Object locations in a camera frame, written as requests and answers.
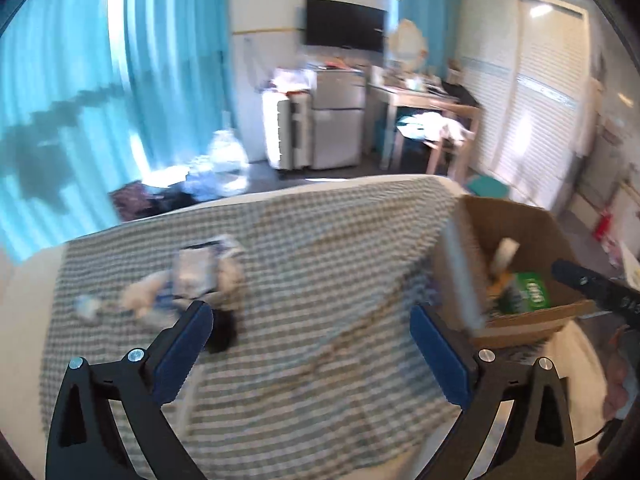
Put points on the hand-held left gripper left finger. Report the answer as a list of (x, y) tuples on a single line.
[(182, 355)]

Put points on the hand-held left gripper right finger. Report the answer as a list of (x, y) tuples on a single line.
[(442, 355)]

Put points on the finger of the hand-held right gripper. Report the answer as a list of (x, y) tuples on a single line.
[(595, 285)]

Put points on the green white medicine box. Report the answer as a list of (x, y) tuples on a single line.
[(527, 292)]

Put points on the white printed pouch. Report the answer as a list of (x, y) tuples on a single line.
[(200, 270)]

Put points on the large cardboard box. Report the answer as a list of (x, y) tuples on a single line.
[(520, 225)]

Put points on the person's right hand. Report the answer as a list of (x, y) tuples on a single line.
[(622, 385)]

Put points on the grey white checkered cloth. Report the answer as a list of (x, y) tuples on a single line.
[(300, 270)]

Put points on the teal bin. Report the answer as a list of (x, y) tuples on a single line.
[(487, 187)]

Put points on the dark patterned cloth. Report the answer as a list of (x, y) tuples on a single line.
[(135, 202)]

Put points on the pack of water bottles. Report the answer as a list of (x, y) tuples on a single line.
[(205, 177)]

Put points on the white louvered wardrobe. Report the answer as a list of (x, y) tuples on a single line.
[(525, 100)]

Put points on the wooden chair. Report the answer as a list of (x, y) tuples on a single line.
[(440, 152)]

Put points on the large clear water jug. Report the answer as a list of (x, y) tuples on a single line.
[(227, 155)]

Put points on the light clothes pile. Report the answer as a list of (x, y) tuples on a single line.
[(435, 127)]

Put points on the black bag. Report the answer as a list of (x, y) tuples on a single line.
[(462, 95)]

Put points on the white suitcase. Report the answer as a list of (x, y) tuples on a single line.
[(280, 130)]

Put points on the silver small fridge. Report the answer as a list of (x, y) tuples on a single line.
[(337, 125)]

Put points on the wooden desk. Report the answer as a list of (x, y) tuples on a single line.
[(415, 97)]

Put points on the clear plastic bag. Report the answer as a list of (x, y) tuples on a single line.
[(295, 77)]

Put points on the oval wooden mirror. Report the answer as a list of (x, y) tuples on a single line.
[(407, 42)]

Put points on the black wall television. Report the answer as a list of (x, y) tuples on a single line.
[(345, 25)]

